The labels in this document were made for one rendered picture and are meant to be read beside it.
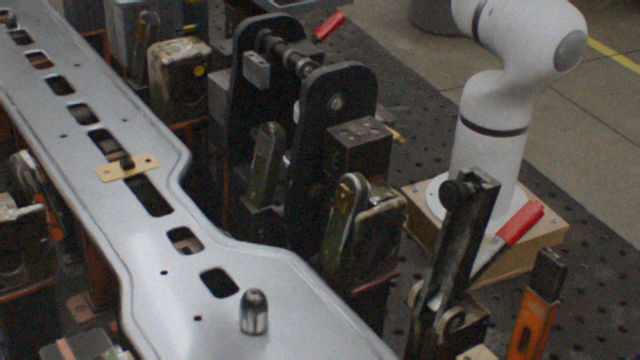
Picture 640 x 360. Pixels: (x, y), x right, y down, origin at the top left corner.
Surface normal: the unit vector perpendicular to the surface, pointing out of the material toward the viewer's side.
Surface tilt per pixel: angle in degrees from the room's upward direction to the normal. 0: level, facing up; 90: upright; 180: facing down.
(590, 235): 0
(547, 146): 0
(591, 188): 0
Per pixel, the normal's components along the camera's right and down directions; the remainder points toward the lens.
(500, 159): 0.13, 0.60
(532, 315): -0.82, 0.29
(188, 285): 0.07, -0.81
